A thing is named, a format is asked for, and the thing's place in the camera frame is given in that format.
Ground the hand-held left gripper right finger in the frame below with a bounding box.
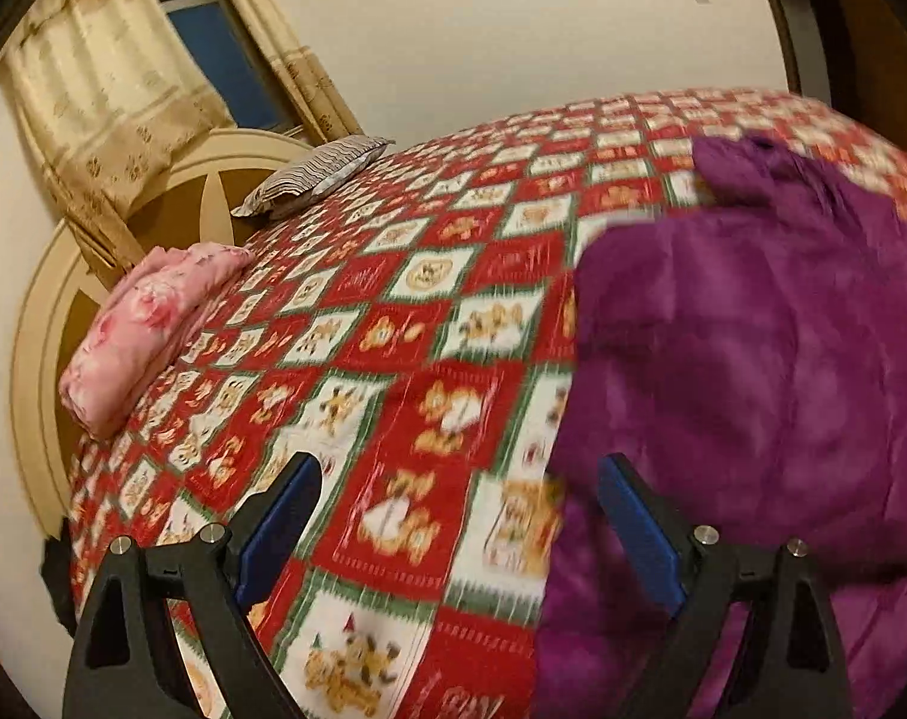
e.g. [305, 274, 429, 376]
[597, 453, 855, 719]

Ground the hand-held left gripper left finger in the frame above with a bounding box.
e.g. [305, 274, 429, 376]
[62, 451, 324, 719]

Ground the purple down jacket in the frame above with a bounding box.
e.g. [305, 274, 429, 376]
[532, 131, 907, 719]

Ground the pink floral pillow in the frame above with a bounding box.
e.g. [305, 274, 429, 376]
[58, 241, 258, 442]

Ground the red checked printed blanket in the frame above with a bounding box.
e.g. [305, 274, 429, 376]
[64, 86, 907, 719]

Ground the cream round headboard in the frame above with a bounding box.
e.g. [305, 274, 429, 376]
[10, 127, 320, 540]

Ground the grey striped pillow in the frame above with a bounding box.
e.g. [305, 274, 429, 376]
[231, 135, 397, 220]

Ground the beige patterned wide curtain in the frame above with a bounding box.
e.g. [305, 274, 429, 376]
[0, 0, 234, 271]

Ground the beige patterned narrow curtain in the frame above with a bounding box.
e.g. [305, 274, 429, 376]
[199, 0, 365, 143]

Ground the window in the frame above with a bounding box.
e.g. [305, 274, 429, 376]
[143, 0, 305, 132]

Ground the brown wooden door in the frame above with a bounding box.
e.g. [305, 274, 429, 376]
[813, 0, 907, 158]

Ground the dark wooden door frame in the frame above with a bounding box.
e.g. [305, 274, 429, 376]
[745, 0, 829, 102]

